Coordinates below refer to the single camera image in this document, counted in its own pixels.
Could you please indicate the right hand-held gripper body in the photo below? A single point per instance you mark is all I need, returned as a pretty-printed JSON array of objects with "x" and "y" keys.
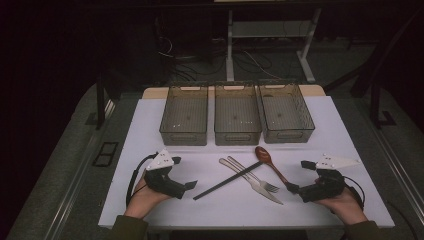
[{"x": 325, "y": 186}]

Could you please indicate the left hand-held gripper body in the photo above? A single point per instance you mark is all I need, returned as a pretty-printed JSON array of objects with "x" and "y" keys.
[{"x": 163, "y": 181}]

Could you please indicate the silver forks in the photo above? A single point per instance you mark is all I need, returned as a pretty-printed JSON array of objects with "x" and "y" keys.
[{"x": 263, "y": 192}]

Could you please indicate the brown wooden spoon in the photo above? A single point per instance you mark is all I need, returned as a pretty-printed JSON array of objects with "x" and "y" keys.
[{"x": 262, "y": 154}]

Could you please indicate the clear grey plastic bin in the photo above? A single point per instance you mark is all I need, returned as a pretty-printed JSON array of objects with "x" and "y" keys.
[
  {"x": 285, "y": 113},
  {"x": 184, "y": 115},
  {"x": 237, "y": 115}
]

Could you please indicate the person's left hand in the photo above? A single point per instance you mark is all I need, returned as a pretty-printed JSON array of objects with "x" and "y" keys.
[{"x": 143, "y": 200}]

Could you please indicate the person's right hand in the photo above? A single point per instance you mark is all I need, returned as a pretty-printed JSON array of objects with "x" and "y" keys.
[{"x": 346, "y": 206}]

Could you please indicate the white table mat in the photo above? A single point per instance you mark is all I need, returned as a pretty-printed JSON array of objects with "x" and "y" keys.
[{"x": 226, "y": 215}]

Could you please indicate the black metal stand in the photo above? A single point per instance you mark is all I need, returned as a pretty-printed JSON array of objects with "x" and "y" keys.
[
  {"x": 376, "y": 106},
  {"x": 100, "y": 103}
]

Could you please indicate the white metal desk frame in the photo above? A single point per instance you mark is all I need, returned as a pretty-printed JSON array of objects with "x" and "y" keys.
[{"x": 229, "y": 50}]

